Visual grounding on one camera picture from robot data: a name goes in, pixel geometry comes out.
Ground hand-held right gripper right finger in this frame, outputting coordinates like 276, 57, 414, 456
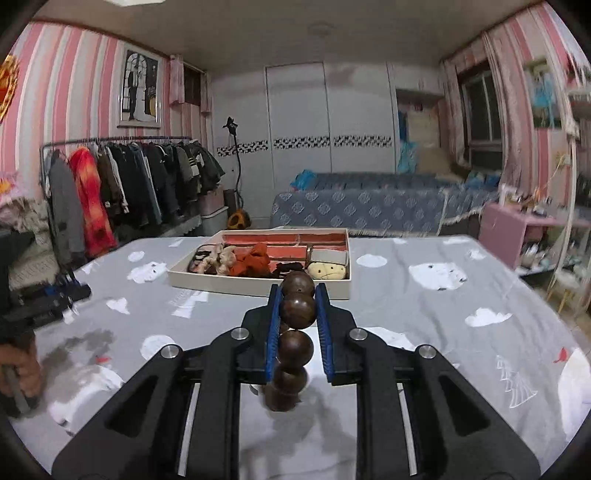
315, 282, 541, 480

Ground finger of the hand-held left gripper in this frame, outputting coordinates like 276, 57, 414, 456
28, 274, 92, 324

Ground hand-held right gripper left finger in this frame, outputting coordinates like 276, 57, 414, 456
51, 284, 282, 480

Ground beige tray with red lining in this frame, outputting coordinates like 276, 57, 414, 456
167, 228, 352, 301

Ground brown wooden bead bracelet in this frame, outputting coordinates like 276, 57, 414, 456
263, 271, 317, 413

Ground yellow plush face hair clip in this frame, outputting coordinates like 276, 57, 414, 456
307, 261, 348, 281

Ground beige fluffy scrunchie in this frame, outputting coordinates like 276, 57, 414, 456
203, 246, 237, 276

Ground orange scrunchie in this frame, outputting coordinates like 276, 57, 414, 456
229, 243, 271, 278

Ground white strap wristwatch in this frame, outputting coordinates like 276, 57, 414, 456
305, 246, 348, 266

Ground person's left hand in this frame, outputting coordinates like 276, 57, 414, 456
0, 344, 43, 411

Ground pile of clothes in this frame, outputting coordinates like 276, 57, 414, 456
0, 171, 51, 232

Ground grey bear printed blanket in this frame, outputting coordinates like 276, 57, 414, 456
9, 234, 583, 480

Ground row of hanging clothes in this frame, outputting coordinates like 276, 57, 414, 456
46, 141, 226, 266

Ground metal clothes rack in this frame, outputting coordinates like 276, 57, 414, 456
41, 135, 192, 259

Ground stacked plastic storage bins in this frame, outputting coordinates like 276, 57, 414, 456
201, 188, 229, 227

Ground bed with blue patterned cover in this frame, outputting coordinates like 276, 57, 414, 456
270, 172, 502, 237

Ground standing garment steamer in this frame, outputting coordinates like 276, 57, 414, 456
222, 116, 252, 230

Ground pink shelf table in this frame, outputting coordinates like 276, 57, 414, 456
478, 203, 578, 273

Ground small white stool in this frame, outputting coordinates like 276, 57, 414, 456
551, 270, 578, 315

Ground framed black and white poster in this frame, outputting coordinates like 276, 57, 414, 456
116, 44, 162, 129

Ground blue plush toy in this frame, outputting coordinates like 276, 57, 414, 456
291, 170, 319, 191

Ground small window with pink curtain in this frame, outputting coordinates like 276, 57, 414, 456
168, 54, 211, 114

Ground stack of bedding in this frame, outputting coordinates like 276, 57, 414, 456
397, 111, 455, 174

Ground white framed standing mirror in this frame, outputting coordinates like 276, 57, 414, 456
549, 88, 591, 315

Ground pink floral curtain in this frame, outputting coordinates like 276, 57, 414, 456
482, 28, 536, 204
441, 60, 467, 167

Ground white sliding door wardrobe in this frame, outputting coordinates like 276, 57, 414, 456
210, 62, 444, 217

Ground red and gold wall ornament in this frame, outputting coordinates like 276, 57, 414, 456
0, 55, 21, 123

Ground couple photo wall poster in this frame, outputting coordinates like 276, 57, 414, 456
524, 58, 561, 130

